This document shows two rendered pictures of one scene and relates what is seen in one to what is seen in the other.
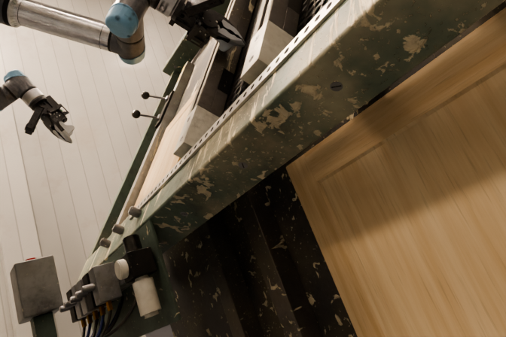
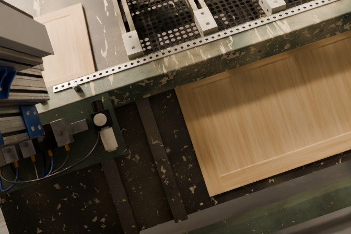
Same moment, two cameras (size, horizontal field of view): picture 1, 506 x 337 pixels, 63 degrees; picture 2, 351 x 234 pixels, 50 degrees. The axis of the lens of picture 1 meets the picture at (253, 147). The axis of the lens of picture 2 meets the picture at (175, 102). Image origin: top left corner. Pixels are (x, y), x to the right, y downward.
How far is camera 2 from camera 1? 1.22 m
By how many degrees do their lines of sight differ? 51
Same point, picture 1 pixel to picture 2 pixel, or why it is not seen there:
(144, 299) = (113, 139)
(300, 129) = (234, 62)
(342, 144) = not seen: hidden behind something
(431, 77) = not seen: hidden behind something
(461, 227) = (256, 113)
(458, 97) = (264, 66)
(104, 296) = (70, 139)
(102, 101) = not seen: outside the picture
